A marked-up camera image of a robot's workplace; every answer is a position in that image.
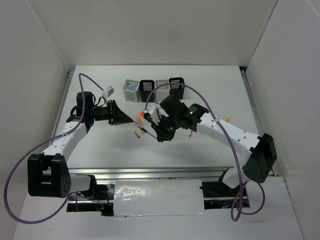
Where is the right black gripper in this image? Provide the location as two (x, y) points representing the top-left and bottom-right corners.
(151, 113), (181, 142)

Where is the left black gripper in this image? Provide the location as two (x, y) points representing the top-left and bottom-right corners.
(89, 99), (133, 126)

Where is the blue ballpoint pen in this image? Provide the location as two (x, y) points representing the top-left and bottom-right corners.
(133, 121), (157, 140)

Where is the black orange highlighter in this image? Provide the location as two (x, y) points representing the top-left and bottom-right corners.
(139, 111), (152, 121)

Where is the blue patterned tape roll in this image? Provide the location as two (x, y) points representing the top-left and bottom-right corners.
(126, 84), (137, 92)

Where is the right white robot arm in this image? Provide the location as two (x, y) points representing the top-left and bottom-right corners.
(140, 95), (277, 196)

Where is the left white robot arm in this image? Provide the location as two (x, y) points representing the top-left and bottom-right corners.
(27, 91), (133, 200)

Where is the orange pastel highlighter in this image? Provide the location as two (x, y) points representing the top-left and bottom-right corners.
(135, 114), (145, 135)

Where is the silver slotted container left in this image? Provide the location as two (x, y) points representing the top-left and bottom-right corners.
(122, 79), (140, 103)

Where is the silver slotted container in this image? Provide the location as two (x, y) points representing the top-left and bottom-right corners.
(155, 79), (170, 103)
(122, 79), (140, 103)

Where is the black slotted container left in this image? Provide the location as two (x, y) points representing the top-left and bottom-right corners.
(139, 79), (155, 103)

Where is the black slotted container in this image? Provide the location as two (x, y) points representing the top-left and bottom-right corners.
(168, 77), (185, 100)
(139, 79), (155, 103)

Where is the silver slotted container right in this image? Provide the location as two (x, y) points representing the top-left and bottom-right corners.
(155, 79), (170, 103)

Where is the black slotted container right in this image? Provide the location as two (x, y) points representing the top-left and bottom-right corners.
(168, 77), (185, 100)

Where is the pale yellow highlighter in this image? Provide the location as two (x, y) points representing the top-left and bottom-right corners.
(223, 116), (230, 122)

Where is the silver foil sheet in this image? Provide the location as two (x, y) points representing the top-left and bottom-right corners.
(113, 179), (205, 217)

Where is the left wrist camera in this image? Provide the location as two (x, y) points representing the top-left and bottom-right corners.
(102, 86), (115, 98)

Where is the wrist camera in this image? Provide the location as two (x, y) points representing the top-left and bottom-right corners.
(143, 103), (162, 125)
(102, 86), (115, 98)

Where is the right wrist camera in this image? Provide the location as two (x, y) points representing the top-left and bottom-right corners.
(143, 103), (162, 125)

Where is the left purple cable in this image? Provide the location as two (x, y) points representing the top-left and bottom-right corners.
(4, 73), (107, 223)

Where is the aluminium rail frame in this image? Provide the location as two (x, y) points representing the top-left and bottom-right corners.
(53, 66), (280, 213)

